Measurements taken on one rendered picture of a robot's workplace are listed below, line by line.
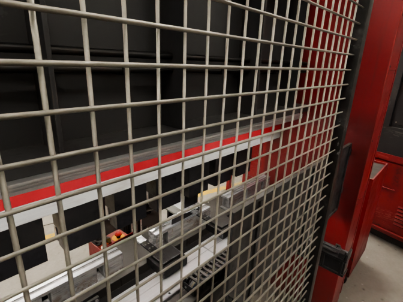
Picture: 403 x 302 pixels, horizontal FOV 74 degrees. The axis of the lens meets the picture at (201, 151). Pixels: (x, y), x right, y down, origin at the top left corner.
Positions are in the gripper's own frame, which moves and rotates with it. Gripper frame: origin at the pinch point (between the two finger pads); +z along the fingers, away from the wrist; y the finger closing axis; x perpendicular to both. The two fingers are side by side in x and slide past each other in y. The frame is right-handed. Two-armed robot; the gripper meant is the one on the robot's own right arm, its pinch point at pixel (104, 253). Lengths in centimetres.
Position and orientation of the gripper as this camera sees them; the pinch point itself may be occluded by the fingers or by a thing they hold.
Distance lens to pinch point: 168.1
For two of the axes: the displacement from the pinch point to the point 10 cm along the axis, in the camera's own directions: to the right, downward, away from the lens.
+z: 1.6, 9.8, 1.2
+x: 6.2, -1.9, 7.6
